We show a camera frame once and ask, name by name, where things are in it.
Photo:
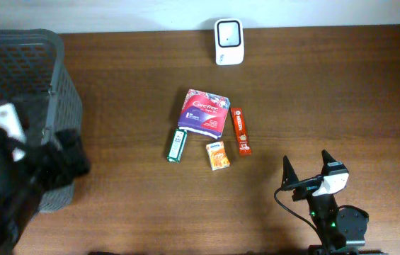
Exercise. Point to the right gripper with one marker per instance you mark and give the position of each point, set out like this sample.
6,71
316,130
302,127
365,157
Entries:
306,188

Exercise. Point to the red Nescafe stick sachet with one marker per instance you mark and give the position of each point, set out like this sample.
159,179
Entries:
241,132

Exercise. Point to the orange Kleenex tissue pack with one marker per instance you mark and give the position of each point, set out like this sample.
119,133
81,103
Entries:
217,155

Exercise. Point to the Carefree liners pack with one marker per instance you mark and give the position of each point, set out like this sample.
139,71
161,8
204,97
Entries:
204,113

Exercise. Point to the green Axe Brand box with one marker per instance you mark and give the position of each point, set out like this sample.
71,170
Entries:
177,146

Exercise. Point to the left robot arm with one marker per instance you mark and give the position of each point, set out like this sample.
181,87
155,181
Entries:
27,173

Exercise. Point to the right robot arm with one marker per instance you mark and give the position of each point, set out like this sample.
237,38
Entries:
340,229

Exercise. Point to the white barcode scanner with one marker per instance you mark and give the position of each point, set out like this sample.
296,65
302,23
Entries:
229,42

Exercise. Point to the grey plastic mesh basket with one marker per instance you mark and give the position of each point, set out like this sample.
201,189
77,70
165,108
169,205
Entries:
33,76

